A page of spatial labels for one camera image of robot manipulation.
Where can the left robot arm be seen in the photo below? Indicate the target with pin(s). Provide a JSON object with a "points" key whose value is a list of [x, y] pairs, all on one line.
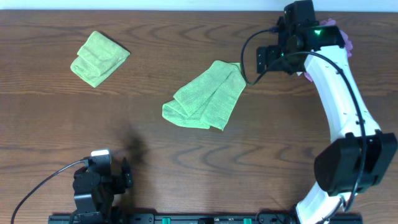
{"points": [[94, 189]]}

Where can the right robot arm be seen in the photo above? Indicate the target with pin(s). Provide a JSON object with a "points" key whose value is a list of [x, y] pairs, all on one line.
{"points": [[360, 152]]}

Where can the folded green cloth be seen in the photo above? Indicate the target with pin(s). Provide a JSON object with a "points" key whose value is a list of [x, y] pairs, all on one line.
{"points": [[97, 59]]}

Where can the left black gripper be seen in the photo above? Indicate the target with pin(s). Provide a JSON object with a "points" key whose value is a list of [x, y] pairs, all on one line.
{"points": [[125, 178]]}

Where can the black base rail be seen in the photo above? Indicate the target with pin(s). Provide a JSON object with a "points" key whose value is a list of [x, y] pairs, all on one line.
{"points": [[148, 218]]}

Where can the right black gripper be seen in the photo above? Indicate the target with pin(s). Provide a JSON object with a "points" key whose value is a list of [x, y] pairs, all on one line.
{"points": [[265, 59]]}

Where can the purple cloth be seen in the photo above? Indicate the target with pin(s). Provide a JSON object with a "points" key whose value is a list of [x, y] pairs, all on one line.
{"points": [[348, 43]]}

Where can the green microfiber cloth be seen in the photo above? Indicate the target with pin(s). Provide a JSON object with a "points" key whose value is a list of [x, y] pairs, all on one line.
{"points": [[208, 100]]}

